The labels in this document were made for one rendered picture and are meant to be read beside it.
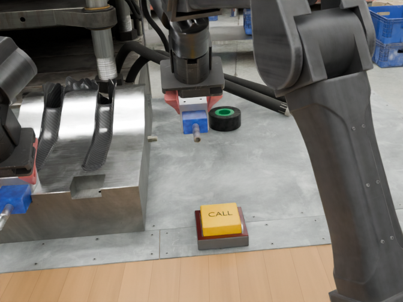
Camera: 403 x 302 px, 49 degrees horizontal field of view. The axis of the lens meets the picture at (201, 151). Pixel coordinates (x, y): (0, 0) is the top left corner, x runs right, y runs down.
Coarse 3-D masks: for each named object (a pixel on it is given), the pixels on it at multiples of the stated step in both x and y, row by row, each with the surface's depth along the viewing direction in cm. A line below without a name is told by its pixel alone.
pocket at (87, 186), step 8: (80, 176) 73; (88, 176) 73; (96, 176) 73; (104, 176) 73; (72, 184) 72; (80, 184) 74; (88, 184) 74; (96, 184) 74; (72, 192) 71; (80, 192) 74; (88, 192) 73; (96, 192) 73
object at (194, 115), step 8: (184, 104) 79; (192, 104) 79; (200, 104) 79; (184, 112) 79; (192, 112) 78; (200, 112) 78; (184, 120) 76; (192, 120) 76; (200, 120) 76; (184, 128) 76; (192, 128) 76; (200, 128) 76; (208, 128) 81; (200, 136) 72
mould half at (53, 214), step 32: (32, 96) 96; (64, 96) 95; (128, 96) 94; (64, 128) 89; (128, 128) 89; (64, 160) 79; (128, 160) 78; (32, 192) 69; (64, 192) 69; (128, 192) 70; (32, 224) 71; (64, 224) 72; (96, 224) 72; (128, 224) 73
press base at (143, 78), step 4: (144, 68) 200; (140, 72) 180; (144, 72) 198; (140, 76) 177; (144, 76) 196; (140, 80) 176; (144, 80) 194; (148, 80) 221; (148, 84) 219; (148, 88) 217; (148, 92) 214
